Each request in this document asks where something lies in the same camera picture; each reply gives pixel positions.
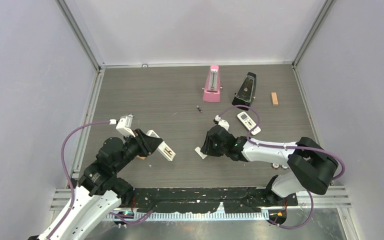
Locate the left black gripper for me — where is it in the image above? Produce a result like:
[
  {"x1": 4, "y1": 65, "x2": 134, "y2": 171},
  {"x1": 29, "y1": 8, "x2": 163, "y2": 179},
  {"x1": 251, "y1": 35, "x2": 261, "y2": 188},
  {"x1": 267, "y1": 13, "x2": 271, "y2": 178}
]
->
[{"x1": 114, "y1": 128, "x2": 163, "y2": 172}]

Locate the white remote control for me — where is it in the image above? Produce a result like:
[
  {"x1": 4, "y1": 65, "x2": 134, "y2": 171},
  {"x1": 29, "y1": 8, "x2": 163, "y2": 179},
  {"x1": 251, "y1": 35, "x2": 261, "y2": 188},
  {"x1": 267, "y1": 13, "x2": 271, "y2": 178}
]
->
[
  {"x1": 146, "y1": 129, "x2": 176, "y2": 162},
  {"x1": 237, "y1": 111, "x2": 261, "y2": 136}
]

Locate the white battery cover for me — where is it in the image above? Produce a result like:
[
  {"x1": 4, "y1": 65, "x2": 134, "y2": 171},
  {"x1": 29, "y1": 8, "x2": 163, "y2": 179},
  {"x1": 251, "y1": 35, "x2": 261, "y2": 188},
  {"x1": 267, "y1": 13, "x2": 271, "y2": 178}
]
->
[{"x1": 194, "y1": 146, "x2": 208, "y2": 160}]

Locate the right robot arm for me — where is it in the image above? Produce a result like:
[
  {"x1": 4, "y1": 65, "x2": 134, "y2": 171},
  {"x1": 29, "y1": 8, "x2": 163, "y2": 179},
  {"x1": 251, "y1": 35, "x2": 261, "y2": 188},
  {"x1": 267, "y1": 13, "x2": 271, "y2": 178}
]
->
[{"x1": 195, "y1": 125, "x2": 339, "y2": 205}]

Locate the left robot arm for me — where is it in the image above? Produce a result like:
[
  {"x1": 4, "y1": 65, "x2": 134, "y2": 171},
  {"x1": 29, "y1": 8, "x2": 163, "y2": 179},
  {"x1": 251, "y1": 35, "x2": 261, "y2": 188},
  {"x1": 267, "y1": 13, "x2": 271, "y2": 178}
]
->
[{"x1": 30, "y1": 128, "x2": 164, "y2": 240}]

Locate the pink metronome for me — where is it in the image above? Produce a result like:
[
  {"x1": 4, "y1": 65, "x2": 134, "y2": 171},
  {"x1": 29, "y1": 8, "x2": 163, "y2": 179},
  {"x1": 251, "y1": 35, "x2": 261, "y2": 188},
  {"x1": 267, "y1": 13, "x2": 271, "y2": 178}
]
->
[{"x1": 202, "y1": 65, "x2": 222, "y2": 103}]

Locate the black metronome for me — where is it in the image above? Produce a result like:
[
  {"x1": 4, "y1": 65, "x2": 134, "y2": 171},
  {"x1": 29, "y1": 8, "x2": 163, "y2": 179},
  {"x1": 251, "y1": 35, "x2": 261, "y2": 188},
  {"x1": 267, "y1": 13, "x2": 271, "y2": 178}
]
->
[{"x1": 231, "y1": 72, "x2": 257, "y2": 107}]

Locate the poker chip two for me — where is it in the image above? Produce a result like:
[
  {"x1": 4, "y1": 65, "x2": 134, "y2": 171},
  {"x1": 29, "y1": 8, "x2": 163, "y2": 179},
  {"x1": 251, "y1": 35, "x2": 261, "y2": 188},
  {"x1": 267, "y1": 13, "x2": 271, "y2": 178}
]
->
[{"x1": 271, "y1": 163, "x2": 280, "y2": 170}]

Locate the orange block near right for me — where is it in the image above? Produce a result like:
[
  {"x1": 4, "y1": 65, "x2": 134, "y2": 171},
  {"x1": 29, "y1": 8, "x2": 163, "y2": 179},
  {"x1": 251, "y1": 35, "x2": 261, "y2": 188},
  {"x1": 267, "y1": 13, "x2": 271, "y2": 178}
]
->
[{"x1": 271, "y1": 92, "x2": 279, "y2": 106}]

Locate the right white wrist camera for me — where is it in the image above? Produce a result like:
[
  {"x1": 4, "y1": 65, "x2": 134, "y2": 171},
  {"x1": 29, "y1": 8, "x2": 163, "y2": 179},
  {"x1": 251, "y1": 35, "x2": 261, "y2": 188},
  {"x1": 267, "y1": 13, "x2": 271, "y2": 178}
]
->
[{"x1": 213, "y1": 115, "x2": 230, "y2": 131}]

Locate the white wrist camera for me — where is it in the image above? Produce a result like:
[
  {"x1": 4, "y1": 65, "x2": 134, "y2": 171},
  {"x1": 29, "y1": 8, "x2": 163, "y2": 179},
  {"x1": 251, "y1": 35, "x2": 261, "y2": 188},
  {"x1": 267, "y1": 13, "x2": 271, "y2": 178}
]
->
[
  {"x1": 213, "y1": 115, "x2": 230, "y2": 131},
  {"x1": 109, "y1": 114, "x2": 135, "y2": 137}
]

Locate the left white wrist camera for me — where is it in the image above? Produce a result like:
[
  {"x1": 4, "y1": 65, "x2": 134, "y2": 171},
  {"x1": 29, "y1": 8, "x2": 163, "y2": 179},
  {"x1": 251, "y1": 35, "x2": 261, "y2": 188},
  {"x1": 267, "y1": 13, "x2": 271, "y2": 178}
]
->
[{"x1": 109, "y1": 114, "x2": 135, "y2": 137}]

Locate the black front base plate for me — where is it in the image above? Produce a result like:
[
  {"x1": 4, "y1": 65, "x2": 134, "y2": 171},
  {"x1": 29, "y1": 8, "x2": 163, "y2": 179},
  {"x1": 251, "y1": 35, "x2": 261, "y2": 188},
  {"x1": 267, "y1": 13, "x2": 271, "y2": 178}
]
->
[{"x1": 121, "y1": 186, "x2": 298, "y2": 214}]

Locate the white slotted cable duct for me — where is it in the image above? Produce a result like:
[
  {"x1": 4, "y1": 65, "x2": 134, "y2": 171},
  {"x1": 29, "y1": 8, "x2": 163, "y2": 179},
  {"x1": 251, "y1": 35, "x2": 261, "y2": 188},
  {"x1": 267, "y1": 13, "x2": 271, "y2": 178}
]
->
[{"x1": 102, "y1": 210, "x2": 271, "y2": 222}]

